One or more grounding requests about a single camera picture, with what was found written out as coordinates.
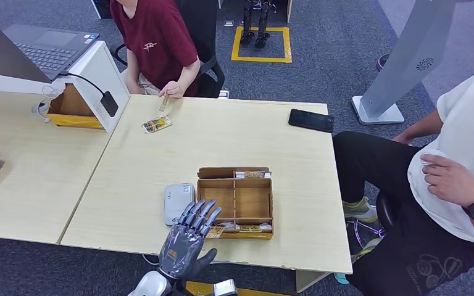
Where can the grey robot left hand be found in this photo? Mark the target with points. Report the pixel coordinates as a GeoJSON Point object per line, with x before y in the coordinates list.
{"type": "Point", "coordinates": [179, 253]}

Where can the patterned room key card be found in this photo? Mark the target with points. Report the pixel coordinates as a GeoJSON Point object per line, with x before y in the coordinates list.
{"type": "Point", "coordinates": [255, 175]}
{"type": "Point", "coordinates": [215, 232]}
{"type": "Point", "coordinates": [251, 228]}

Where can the patterned ID card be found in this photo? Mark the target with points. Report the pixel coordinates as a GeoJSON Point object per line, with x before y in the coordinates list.
{"type": "Point", "coordinates": [157, 124]}

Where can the operator person's right forearm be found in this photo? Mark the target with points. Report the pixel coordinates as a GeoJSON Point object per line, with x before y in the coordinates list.
{"type": "Point", "coordinates": [423, 126]}

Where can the customer person's right forearm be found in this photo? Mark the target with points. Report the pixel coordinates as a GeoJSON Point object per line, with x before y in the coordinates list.
{"type": "Point", "coordinates": [132, 77]}

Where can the customer person's left forearm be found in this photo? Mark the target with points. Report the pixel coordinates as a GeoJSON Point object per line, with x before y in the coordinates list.
{"type": "Point", "coordinates": [190, 73]}

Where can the grey card reader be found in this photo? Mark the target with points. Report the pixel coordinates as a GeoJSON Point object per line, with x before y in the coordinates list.
{"type": "Point", "coordinates": [177, 200]}

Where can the customer person's left hand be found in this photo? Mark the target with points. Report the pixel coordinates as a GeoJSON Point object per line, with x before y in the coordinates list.
{"type": "Point", "coordinates": [171, 89]}

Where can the customer person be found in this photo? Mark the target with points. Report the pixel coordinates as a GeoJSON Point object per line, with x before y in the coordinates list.
{"type": "Point", "coordinates": [151, 41]}

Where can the operator person's left hand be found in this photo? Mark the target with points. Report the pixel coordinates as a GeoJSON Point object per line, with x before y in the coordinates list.
{"type": "Point", "coordinates": [453, 184]}

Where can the operator person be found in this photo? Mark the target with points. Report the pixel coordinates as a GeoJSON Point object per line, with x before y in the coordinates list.
{"type": "Point", "coordinates": [466, 122]}

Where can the yellow floor tape strip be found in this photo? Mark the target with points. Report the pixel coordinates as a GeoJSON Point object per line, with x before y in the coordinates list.
{"type": "Point", "coordinates": [200, 289]}

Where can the brown divided organizer box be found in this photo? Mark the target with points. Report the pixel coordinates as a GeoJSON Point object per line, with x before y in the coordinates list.
{"type": "Point", "coordinates": [220, 200]}

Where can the small white box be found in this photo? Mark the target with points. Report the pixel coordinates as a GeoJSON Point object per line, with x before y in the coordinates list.
{"type": "Point", "coordinates": [224, 94]}

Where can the black laptop power adapter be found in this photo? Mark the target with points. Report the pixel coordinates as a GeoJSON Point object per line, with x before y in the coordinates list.
{"type": "Point", "coordinates": [109, 104]}

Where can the brown cardboard box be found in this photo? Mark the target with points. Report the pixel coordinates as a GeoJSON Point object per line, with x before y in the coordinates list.
{"type": "Point", "coordinates": [71, 104]}

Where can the black smartphone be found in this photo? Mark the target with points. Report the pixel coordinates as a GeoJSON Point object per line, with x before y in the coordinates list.
{"type": "Point", "coordinates": [310, 121]}

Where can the white desktop riser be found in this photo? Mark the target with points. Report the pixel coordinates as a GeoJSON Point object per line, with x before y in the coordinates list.
{"type": "Point", "coordinates": [106, 69]}

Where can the black operator chair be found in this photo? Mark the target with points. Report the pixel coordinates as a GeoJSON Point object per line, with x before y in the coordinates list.
{"type": "Point", "coordinates": [385, 212]}

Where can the yellow floor tape square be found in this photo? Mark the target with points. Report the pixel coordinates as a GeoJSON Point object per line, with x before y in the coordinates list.
{"type": "Point", "coordinates": [261, 60]}

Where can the black office chair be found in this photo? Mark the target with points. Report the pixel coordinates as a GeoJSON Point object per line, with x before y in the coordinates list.
{"type": "Point", "coordinates": [202, 28]}

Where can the small black humanoid robot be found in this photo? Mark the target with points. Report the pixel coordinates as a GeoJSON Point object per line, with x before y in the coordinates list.
{"type": "Point", "coordinates": [262, 40]}

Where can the dark grey laptop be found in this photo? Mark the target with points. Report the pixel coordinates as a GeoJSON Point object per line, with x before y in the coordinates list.
{"type": "Point", "coordinates": [53, 49]}

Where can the black cabinet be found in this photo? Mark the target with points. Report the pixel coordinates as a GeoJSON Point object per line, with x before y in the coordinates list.
{"type": "Point", "coordinates": [100, 9]}

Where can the white furniture panel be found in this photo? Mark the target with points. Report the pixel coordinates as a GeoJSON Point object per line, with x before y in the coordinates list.
{"type": "Point", "coordinates": [289, 10]}

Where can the dark round object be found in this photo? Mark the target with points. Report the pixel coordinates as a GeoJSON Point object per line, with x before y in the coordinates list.
{"type": "Point", "coordinates": [382, 62]}

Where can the grey kiosk stand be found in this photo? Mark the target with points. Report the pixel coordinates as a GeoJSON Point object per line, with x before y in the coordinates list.
{"type": "Point", "coordinates": [408, 61]}

